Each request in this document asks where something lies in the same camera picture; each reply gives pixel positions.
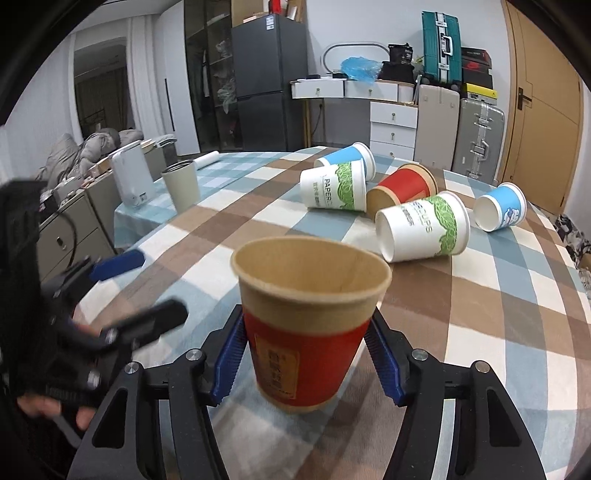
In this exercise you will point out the black shoe boxes stack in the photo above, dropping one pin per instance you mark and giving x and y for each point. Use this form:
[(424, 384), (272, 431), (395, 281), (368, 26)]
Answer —
[(477, 78)]

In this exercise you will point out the grey sofa with blankets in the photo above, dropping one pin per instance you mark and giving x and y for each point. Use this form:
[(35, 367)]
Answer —
[(68, 159)]

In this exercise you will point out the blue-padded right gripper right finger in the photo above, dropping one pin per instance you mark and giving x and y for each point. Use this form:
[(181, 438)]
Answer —
[(489, 439)]

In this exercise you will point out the white green paper cup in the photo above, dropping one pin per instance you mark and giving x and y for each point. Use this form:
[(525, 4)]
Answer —
[(335, 187), (424, 228)]

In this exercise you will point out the silver suitcase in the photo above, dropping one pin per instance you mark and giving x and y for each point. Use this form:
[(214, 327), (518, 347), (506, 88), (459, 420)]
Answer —
[(479, 140)]

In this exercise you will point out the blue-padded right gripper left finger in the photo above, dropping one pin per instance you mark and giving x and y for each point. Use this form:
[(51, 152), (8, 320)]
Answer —
[(123, 440)]

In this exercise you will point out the white appliance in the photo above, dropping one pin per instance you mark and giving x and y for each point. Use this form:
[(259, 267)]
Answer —
[(132, 176)]

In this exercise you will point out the blue white cup left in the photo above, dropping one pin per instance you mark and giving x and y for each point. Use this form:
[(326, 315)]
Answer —
[(355, 152)]

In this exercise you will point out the blue white cup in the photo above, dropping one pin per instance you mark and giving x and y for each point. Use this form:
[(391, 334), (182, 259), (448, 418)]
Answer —
[(355, 152), (503, 207)]

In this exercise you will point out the grey cabinet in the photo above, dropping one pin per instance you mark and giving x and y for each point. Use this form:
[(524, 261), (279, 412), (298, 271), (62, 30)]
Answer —
[(83, 226)]

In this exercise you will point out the black refrigerator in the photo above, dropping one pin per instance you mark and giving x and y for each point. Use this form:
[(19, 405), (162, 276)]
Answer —
[(269, 53)]

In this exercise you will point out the blue white cup right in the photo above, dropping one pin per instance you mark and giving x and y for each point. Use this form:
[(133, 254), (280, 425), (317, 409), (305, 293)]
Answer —
[(503, 207)]

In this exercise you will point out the white green paper cup right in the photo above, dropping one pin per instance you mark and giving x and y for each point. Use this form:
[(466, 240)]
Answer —
[(424, 228)]

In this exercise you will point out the left hand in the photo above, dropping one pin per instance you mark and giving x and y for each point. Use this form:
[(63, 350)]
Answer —
[(35, 405)]

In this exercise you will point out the white paper roll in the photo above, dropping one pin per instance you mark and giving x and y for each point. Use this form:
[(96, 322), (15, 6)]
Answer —
[(206, 159)]

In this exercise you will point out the teal suitcase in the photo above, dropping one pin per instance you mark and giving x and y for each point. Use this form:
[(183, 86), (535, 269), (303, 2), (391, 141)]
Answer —
[(442, 58)]

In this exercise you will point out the dark glass cabinet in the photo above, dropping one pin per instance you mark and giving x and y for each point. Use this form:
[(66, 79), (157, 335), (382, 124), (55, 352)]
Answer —
[(211, 74)]

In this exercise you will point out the wooden door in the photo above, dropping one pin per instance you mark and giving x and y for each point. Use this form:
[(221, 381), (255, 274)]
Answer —
[(545, 118)]

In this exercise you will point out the beige suitcase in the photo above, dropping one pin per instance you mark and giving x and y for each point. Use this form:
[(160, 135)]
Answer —
[(438, 117)]

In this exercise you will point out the red kraft cup lying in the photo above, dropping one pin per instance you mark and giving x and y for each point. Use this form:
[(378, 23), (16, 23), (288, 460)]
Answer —
[(410, 182)]

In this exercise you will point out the black bag on desk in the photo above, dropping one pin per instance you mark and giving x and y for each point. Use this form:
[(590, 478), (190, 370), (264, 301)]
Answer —
[(399, 67)]

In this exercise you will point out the plaid tablecloth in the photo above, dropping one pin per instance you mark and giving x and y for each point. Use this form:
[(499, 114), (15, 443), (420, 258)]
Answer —
[(513, 298)]

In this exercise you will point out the white green paper cup left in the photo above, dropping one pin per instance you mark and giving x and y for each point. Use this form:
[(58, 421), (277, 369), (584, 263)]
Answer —
[(335, 187)]

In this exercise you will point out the white drawer desk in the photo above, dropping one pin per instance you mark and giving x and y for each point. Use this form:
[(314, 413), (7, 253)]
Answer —
[(393, 116)]

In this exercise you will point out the red kraft paper cup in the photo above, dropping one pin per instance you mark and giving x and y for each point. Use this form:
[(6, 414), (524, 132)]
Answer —
[(307, 303)]

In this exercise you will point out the beige tumbler cup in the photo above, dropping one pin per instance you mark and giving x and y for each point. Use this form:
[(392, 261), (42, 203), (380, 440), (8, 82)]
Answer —
[(181, 182)]

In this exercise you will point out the blue plastic bag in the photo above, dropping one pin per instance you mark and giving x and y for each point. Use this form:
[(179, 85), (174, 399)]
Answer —
[(361, 69)]

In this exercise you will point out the oval white mirror frame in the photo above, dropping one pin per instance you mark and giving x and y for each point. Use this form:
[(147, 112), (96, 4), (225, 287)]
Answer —
[(333, 55)]

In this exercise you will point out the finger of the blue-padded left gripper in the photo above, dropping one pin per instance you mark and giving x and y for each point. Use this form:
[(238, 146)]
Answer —
[(76, 281), (143, 328)]

